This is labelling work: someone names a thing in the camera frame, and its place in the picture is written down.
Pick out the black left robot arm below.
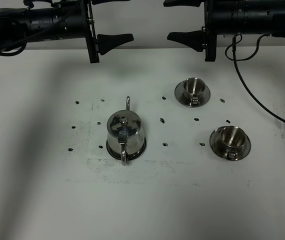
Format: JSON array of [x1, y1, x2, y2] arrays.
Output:
[[0, 0, 134, 63]]

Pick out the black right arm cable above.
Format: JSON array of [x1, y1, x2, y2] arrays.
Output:
[[225, 34, 285, 130]]

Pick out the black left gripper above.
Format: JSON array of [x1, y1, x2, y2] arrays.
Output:
[[81, 0, 134, 64]]

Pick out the steel teapot coaster plate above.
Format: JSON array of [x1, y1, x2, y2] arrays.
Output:
[[106, 138, 147, 161]]

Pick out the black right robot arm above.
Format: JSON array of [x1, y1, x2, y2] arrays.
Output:
[[163, 0, 285, 62]]

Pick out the far stainless steel teacup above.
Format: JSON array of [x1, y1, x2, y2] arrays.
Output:
[[183, 77, 206, 106]]

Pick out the stainless steel saucer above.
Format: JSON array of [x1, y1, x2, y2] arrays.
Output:
[[209, 126, 251, 161], [174, 80, 211, 108]]

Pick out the near stainless steel teacup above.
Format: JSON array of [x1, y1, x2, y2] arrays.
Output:
[[219, 126, 248, 161]]

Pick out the far stainless steel saucer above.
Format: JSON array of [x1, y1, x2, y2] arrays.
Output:
[[174, 80, 211, 108]]

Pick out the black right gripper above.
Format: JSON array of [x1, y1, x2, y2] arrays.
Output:
[[167, 0, 217, 62]]

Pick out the near stainless steel saucer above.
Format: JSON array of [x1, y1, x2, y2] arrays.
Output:
[[209, 126, 251, 161]]

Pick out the stainless steel teacup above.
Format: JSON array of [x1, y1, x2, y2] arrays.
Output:
[[183, 77, 206, 106], [219, 126, 248, 161]]

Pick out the stainless steel teapot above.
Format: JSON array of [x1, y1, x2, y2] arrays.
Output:
[[106, 96, 146, 166]]

